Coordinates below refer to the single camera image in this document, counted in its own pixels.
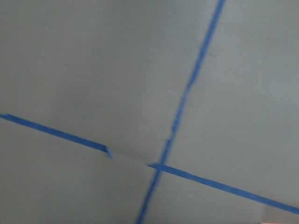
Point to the pink plastic bin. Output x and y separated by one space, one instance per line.
273 215

